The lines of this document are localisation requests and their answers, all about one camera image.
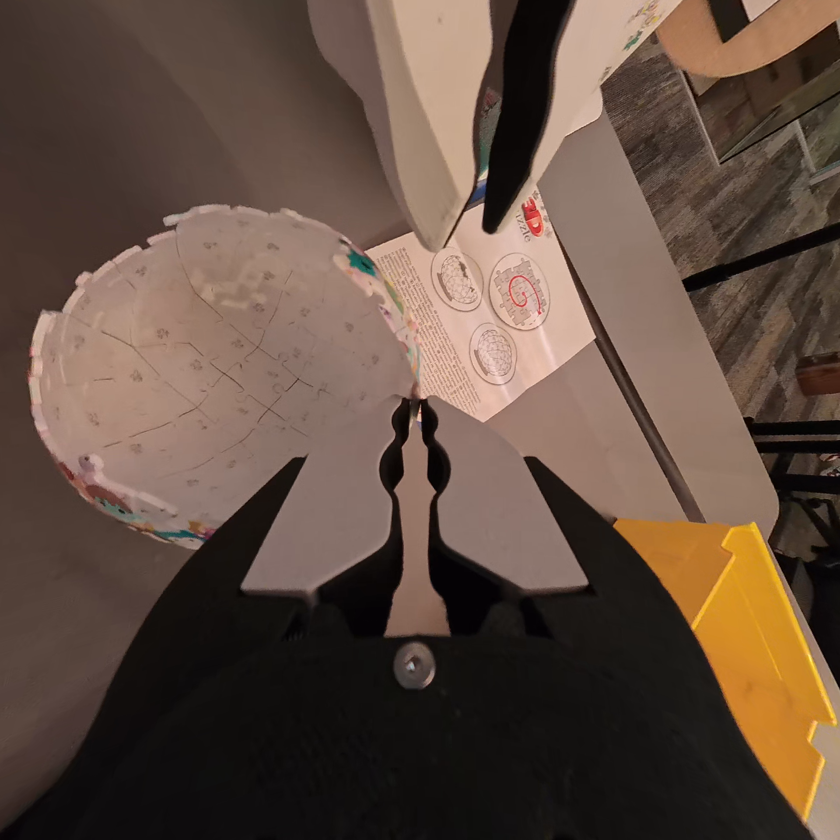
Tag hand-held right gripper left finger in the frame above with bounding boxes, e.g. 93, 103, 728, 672
240, 395, 413, 599

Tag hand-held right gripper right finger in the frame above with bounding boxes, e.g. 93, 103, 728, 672
420, 395, 589, 598

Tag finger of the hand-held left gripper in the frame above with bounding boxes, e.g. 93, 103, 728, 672
307, 0, 501, 252
482, 0, 635, 235

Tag colourful puzzle ball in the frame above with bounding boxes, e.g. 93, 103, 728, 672
28, 205, 421, 550

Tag colourful puzzle box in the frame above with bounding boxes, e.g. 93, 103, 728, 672
476, 0, 683, 191

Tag white sign board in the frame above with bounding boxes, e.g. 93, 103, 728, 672
656, 0, 840, 78

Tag folded instruction leaflet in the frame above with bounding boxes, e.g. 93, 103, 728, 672
365, 190, 597, 423

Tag glass partition panel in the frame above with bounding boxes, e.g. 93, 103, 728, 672
682, 66, 840, 165

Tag black metal leg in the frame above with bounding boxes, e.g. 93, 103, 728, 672
682, 223, 840, 293
745, 416, 840, 493

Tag yellow plastic bin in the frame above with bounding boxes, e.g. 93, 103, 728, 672
613, 518, 837, 821

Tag brown wooden plank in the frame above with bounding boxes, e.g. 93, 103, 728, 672
799, 354, 840, 395

